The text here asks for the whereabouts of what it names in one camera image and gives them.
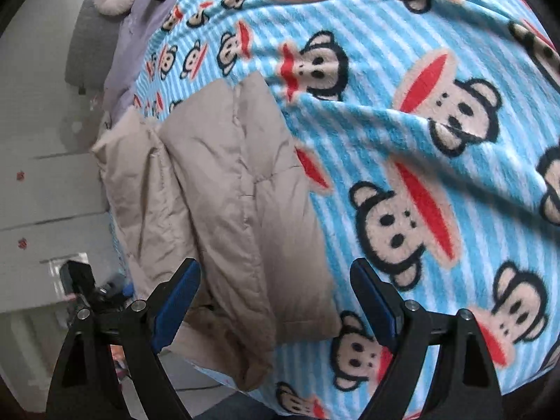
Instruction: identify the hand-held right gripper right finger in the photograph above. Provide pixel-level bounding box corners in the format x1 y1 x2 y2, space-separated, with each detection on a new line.
350 258 506 420

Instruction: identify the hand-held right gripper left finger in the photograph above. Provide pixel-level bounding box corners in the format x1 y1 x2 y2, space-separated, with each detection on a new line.
44 258 202 420

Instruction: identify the beige quilted down jacket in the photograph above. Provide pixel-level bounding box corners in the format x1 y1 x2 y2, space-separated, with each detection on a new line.
90 72 342 392

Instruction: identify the white drawer cabinet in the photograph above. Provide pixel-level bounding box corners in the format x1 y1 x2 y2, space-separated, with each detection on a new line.
0 9 117 316

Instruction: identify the blue striped monkey print blanket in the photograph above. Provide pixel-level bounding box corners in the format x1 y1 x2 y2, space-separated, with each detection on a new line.
107 0 560 420

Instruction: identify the purple duvet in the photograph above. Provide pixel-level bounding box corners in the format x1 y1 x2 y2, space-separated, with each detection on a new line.
103 0 211 123

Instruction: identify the grey quilted headboard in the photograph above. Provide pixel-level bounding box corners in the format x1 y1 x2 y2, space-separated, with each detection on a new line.
65 0 121 95

